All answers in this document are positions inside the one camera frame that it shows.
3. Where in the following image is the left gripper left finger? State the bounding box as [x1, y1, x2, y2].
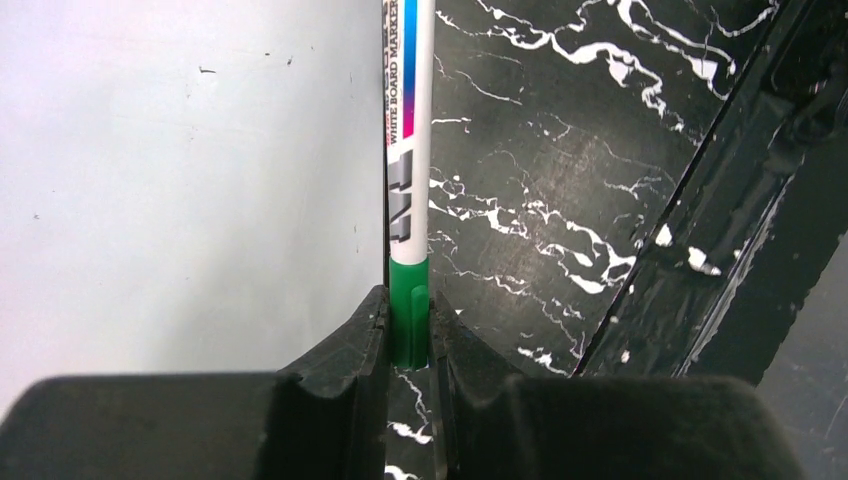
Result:
[1, 286, 390, 479]

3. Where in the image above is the green marker cap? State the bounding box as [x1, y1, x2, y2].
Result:
[389, 259, 430, 370]

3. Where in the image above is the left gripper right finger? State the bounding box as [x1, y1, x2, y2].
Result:
[429, 295, 804, 479]

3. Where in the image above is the small white whiteboard black frame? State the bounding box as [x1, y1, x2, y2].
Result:
[1, 1, 383, 405]

